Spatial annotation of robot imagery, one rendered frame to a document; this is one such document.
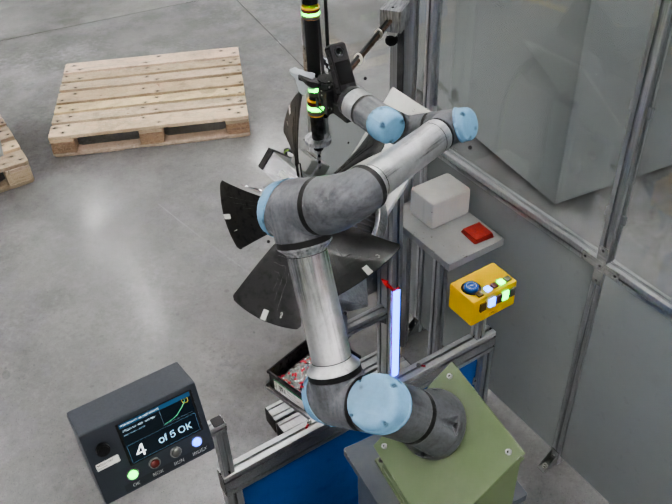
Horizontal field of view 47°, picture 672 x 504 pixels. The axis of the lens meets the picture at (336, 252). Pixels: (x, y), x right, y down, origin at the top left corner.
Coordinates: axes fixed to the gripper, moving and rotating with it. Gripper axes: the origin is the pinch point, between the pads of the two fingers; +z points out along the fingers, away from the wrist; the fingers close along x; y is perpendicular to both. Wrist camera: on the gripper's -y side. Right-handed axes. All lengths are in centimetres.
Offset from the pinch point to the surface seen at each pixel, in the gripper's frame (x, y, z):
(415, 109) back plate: 42, 31, 10
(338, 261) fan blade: -5, 48, -19
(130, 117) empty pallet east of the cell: 29, 151, 274
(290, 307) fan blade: -14, 71, -6
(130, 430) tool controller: -73, 45, -43
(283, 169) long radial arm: 9, 53, 35
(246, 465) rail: -48, 81, -40
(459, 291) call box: 22, 59, -38
